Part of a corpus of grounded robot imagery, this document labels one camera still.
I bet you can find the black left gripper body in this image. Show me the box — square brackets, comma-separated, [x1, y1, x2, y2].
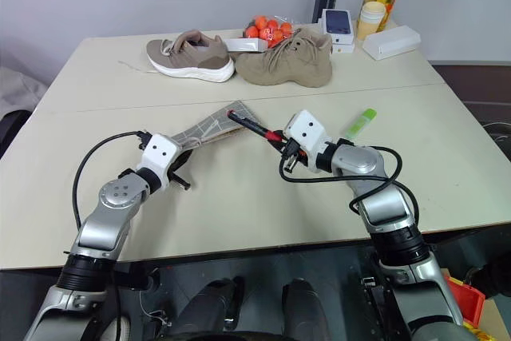
[168, 150, 189, 178]

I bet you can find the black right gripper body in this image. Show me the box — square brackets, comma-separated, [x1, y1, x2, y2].
[278, 137, 311, 175]

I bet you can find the red and black marker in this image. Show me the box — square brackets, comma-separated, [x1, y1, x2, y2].
[225, 109, 285, 143]

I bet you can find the grey grid pouch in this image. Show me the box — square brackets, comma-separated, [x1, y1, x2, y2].
[172, 99, 265, 147]

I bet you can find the green highlighter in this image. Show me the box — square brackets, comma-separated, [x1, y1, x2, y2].
[344, 108, 378, 139]

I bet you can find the tan suede high-top shoe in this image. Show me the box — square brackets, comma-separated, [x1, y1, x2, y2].
[235, 26, 334, 89]

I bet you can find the long white carton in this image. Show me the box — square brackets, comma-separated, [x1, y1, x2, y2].
[222, 36, 267, 54]

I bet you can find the brown low sneaker white sole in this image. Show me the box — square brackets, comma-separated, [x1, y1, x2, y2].
[145, 29, 236, 84]

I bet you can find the bag of orange balls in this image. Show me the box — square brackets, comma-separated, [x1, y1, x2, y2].
[243, 14, 304, 50]

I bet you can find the white phone box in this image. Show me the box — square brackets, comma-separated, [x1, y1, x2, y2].
[319, 8, 356, 46]

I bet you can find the dark rounded shape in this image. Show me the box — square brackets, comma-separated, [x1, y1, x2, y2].
[169, 276, 245, 336]
[281, 277, 336, 336]

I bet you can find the white paper takeaway box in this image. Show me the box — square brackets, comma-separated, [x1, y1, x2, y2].
[362, 24, 422, 61]

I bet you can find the cream lidded cup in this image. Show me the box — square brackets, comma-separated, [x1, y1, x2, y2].
[356, 0, 388, 41]

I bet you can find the white shoe under table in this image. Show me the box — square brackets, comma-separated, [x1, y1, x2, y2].
[104, 315, 133, 341]

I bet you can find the black chair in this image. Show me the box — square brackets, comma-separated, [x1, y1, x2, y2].
[0, 109, 33, 158]

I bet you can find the orange plastic bin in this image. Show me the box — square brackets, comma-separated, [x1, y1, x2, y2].
[445, 276, 487, 325]

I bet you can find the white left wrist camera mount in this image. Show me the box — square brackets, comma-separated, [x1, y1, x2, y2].
[135, 132, 181, 191]

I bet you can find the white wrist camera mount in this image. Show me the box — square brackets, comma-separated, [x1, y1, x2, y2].
[283, 109, 327, 151]
[135, 132, 181, 191]

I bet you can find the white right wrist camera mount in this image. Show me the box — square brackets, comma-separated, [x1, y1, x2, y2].
[283, 109, 327, 151]

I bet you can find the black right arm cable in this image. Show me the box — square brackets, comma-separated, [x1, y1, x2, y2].
[279, 144, 420, 230]

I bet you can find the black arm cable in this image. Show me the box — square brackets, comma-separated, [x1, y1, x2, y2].
[279, 144, 420, 230]
[71, 129, 149, 229]

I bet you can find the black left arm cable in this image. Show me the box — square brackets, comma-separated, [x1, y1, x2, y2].
[71, 129, 149, 229]

